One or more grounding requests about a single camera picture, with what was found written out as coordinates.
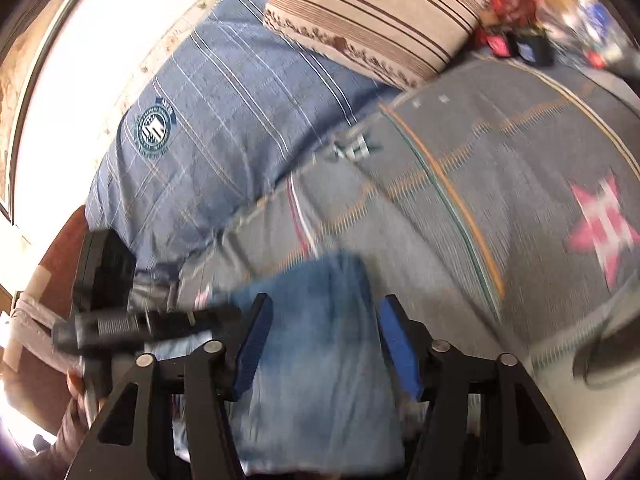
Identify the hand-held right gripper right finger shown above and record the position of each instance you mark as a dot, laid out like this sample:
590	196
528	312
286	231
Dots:
400	350

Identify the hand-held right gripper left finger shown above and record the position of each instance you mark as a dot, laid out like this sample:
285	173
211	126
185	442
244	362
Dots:
252	345

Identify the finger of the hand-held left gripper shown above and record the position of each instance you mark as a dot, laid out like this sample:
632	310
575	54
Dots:
195	322

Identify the blue denim pants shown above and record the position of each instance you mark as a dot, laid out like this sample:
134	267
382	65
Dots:
325	360

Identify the person's left hand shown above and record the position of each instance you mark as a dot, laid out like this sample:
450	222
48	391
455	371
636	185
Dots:
75	385

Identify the brown headboard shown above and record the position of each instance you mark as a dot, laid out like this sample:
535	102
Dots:
60	260

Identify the grey patterned bed sheet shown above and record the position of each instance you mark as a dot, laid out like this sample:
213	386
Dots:
500	185

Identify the small red black device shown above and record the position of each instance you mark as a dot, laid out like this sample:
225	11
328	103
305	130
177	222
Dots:
498	46

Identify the small blue black device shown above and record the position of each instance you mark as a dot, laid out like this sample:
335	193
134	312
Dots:
535	50

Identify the striped floral pillow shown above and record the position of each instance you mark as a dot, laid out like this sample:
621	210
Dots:
380	20

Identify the wooden wall frame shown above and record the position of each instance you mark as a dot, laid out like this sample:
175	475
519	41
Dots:
12	125

